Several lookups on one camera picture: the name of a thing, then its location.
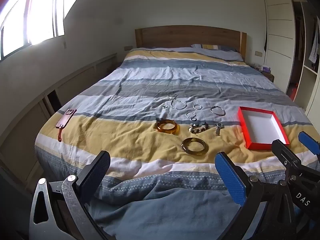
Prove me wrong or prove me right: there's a window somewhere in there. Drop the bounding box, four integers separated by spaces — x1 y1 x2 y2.
0 0 75 61

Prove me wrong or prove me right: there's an amber translucent bangle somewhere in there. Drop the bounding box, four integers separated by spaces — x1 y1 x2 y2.
156 119 180 134

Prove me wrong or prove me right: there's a red cardboard box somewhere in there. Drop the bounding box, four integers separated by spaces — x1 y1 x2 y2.
237 106 290 151

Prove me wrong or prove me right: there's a dark brown bangle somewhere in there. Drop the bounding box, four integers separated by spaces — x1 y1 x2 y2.
181 137 209 155

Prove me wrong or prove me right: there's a white wardrobe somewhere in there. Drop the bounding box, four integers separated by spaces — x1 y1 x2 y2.
260 0 320 120

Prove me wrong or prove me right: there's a thin silver bangle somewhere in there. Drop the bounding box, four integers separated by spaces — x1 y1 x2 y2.
210 105 226 116

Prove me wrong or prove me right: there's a silver bead necklace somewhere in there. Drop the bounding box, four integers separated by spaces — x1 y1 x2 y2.
168 94 188 110

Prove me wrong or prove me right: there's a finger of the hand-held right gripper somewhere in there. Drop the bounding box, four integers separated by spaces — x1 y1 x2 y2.
298 131 320 156
272 139 308 182

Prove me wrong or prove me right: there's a striped pillow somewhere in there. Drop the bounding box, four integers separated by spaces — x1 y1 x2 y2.
191 43 239 53

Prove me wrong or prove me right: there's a beige wall cabinet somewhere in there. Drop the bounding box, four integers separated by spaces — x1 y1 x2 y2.
0 52 118 183

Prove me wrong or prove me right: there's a hanging striped shirt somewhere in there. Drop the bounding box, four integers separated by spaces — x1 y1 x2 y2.
308 33 319 64

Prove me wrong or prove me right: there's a bed with striped duvet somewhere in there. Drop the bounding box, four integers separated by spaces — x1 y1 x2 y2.
34 47 320 240

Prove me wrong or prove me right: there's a beaded bracelet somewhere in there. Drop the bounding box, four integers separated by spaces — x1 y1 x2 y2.
188 121 209 134

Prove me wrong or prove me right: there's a wooden headboard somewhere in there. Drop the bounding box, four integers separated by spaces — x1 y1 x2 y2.
135 25 247 63

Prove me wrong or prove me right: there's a phone in red case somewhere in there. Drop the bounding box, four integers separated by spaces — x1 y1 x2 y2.
55 108 77 143

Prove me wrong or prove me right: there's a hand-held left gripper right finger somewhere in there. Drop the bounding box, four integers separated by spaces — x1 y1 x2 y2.
215 152 300 240

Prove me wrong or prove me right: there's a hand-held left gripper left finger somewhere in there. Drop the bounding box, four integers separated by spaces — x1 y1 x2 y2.
29 151 111 240

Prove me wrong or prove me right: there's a wooden nightstand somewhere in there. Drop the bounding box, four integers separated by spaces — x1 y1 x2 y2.
261 71 275 83

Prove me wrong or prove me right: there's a grey blue pillow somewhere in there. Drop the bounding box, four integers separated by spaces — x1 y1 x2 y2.
172 47 244 62

